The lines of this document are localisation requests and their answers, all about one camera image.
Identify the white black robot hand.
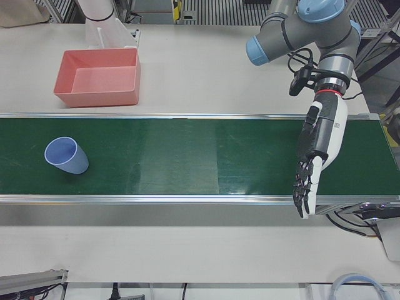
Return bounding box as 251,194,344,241
292,90,349,220

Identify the blue plastic cup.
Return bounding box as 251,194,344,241
44,136,90,175

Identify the pink plastic box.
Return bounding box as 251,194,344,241
52,47,141,108

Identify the green conveyor belt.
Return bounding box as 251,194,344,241
0,112,400,216

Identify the white pillar stand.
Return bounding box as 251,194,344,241
76,0,140,51

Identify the aluminium profile bar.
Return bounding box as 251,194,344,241
0,268,69,300

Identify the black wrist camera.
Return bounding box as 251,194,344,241
289,67,314,97

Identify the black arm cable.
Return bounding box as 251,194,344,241
286,48,365,101

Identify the light blue hose coil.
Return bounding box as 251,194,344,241
331,273,391,300

